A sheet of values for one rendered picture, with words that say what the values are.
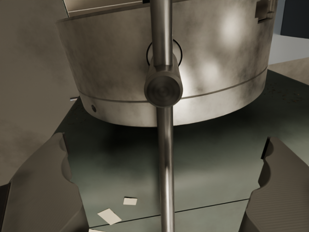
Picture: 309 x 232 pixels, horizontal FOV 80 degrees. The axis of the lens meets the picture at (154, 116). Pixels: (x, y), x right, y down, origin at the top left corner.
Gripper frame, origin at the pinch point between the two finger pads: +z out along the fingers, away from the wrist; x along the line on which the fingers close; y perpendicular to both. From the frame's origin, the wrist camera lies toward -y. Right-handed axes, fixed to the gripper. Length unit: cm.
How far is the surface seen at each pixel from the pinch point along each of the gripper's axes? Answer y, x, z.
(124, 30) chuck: -6.0, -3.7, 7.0
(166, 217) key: 7.8, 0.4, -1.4
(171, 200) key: 6.4, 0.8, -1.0
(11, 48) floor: 9, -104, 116
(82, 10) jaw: -8.1, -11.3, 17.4
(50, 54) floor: 13, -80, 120
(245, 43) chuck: -4.6, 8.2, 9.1
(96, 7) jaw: -8.5, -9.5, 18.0
